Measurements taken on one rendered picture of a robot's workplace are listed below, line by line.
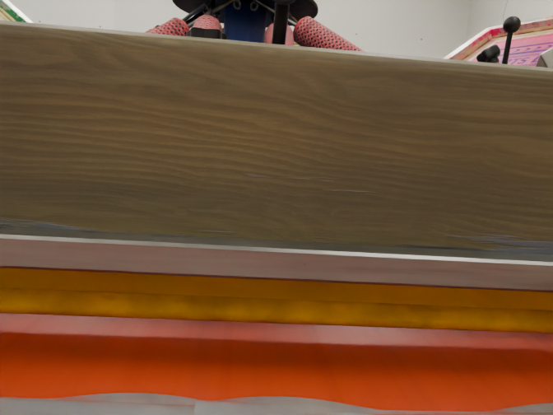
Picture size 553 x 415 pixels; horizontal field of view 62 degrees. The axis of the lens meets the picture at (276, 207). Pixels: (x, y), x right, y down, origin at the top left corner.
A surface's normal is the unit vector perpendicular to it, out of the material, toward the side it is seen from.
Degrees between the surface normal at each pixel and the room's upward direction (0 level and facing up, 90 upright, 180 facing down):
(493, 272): 90
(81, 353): 0
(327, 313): 90
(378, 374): 0
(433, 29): 90
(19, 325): 0
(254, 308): 90
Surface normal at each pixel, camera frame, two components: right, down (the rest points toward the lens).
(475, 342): 0.07, -0.99
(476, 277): 0.07, 0.14
